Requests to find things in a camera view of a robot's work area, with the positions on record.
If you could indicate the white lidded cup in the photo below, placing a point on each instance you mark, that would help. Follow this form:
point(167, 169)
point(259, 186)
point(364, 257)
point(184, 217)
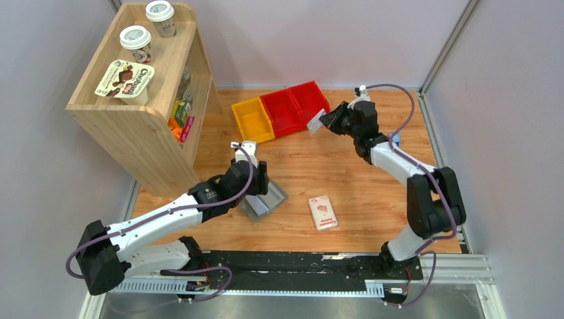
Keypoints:
point(161, 13)
point(137, 40)

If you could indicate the red plastic bin right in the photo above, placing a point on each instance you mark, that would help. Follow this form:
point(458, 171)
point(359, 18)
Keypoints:
point(310, 101)

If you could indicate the white lidded cup back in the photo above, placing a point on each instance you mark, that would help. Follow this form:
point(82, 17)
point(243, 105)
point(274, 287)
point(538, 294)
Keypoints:
point(161, 13)

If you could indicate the pink box on shelf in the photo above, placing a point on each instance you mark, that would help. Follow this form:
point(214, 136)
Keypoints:
point(186, 129)

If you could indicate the grey slotted cable duct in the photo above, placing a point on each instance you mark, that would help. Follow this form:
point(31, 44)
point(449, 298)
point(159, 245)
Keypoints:
point(173, 285)

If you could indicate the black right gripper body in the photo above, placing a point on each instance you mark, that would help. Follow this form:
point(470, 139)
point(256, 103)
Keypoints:
point(348, 128)

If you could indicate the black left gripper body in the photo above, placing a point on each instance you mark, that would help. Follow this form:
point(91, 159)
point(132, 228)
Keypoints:
point(253, 189)

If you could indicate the clear jar on shelf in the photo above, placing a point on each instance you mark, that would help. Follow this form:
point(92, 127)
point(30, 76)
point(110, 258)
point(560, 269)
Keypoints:
point(184, 92)

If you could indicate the grey credit card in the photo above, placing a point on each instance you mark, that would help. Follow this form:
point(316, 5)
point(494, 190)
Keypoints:
point(314, 124)

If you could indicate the red plastic bin middle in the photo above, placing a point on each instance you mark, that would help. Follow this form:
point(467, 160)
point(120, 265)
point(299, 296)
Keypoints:
point(283, 110)

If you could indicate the blue toothbrush package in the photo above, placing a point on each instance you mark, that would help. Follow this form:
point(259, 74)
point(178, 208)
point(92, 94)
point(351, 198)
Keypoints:
point(395, 139)

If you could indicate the yellow plastic bin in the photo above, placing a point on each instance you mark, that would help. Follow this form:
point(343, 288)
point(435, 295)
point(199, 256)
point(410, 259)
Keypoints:
point(253, 121)

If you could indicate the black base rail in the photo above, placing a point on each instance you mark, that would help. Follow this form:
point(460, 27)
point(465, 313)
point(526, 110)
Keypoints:
point(275, 269)

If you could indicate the orange box on shelf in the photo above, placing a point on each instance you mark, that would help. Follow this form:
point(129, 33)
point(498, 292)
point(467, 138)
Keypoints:
point(176, 128)

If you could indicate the green box on shelf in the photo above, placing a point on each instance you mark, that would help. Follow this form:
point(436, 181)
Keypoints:
point(180, 112)

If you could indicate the white lidded cup front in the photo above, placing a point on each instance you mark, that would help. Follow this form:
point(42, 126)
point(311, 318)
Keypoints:
point(137, 40)

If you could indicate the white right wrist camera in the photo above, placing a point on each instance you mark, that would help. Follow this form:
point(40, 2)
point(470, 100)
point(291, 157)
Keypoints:
point(361, 94)

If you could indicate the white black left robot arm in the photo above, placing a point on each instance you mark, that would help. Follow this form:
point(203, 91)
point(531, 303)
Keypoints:
point(104, 253)

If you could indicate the grey leather card holder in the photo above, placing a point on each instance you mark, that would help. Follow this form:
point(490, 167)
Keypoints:
point(257, 207)

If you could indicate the white sponge packet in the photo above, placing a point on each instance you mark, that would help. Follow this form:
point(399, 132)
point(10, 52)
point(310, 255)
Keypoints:
point(323, 213)

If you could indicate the wooden shelf unit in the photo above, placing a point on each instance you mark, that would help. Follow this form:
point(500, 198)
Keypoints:
point(138, 137)

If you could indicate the red plastic bin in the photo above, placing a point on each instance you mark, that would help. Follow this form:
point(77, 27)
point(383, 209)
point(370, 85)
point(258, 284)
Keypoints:
point(310, 101)
point(283, 110)

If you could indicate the Chobani yogurt cup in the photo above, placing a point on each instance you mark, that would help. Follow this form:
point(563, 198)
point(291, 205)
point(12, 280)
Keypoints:
point(127, 81)

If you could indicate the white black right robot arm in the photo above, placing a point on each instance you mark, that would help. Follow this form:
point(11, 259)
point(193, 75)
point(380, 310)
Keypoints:
point(434, 204)

